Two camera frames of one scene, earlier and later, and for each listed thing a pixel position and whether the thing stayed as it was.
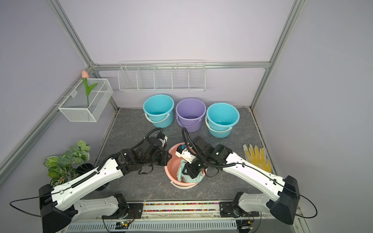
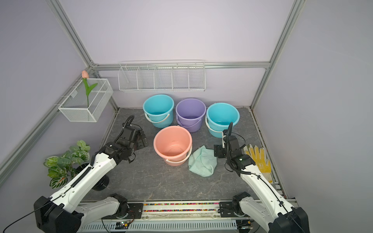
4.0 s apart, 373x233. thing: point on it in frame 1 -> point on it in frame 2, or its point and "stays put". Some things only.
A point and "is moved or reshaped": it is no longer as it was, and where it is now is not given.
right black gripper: x=188 y=171 -> x=218 y=148
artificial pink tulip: x=85 y=74 stays put
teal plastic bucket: x=220 y=118 stays put
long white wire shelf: x=162 y=75 stays put
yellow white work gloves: x=257 y=157 stays put
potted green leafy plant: x=70 y=163 stays put
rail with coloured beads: x=176 y=209 stays put
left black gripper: x=165 y=155 -> x=140 y=142
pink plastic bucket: x=172 y=168 is moved or reshaped
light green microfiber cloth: x=186 y=178 is moved or reshaped
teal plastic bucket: x=159 y=109 stays put
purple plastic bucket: x=190 y=112 stays put
